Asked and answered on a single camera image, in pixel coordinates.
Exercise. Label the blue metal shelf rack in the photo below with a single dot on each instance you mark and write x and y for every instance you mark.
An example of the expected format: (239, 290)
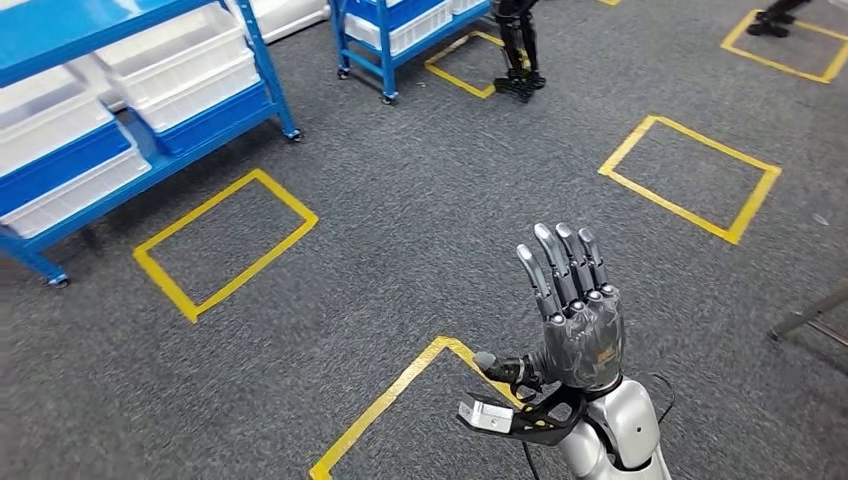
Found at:
(66, 26)

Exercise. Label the black humanoid robot legs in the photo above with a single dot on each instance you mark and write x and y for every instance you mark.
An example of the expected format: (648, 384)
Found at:
(775, 20)
(520, 53)

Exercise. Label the blue wheeled shelf rack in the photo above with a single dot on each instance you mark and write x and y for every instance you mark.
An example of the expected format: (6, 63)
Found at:
(387, 66)

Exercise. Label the blue plastic bin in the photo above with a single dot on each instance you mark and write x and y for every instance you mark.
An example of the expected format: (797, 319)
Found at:
(212, 126)
(391, 10)
(60, 169)

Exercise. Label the grey metal side table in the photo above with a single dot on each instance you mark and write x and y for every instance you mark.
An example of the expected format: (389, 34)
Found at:
(808, 311)

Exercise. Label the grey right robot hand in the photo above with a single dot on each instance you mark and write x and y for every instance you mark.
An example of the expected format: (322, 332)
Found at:
(583, 344)

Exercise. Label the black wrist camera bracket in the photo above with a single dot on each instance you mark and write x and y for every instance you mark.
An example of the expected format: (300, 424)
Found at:
(536, 427)

